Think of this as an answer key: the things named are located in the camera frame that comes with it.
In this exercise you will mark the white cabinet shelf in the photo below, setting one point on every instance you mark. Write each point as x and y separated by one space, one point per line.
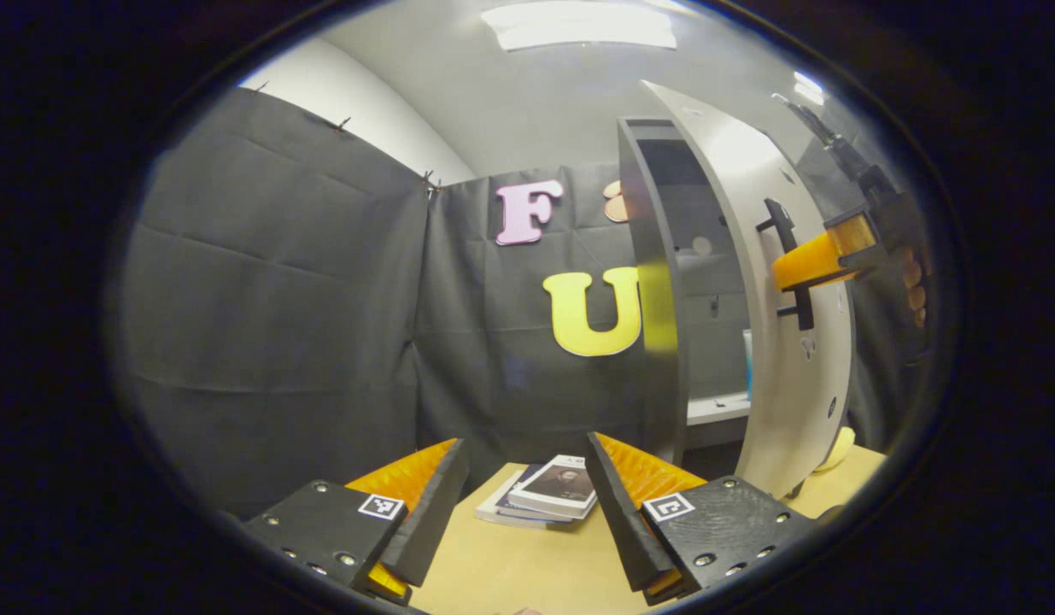
717 408

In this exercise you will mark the large ceiling light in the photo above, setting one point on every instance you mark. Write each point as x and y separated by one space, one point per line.
578 26

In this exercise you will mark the black backdrop cloth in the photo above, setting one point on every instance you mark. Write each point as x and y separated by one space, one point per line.
271 299

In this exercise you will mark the light blue bottle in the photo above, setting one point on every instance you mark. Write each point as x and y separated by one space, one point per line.
747 367

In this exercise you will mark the grey cabinet door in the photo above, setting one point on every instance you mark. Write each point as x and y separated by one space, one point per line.
779 401

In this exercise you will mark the small ceiling light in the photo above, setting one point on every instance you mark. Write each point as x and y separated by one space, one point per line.
809 88

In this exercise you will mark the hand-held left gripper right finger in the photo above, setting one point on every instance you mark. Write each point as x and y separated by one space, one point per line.
621 521

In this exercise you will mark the dark grey cabinet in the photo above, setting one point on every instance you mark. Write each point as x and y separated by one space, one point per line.
659 256

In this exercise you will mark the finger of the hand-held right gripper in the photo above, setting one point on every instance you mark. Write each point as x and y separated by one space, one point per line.
813 260

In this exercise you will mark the yellow round bun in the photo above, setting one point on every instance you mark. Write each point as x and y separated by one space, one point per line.
839 448

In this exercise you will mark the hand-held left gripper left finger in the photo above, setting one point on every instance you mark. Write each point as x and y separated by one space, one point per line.
429 521

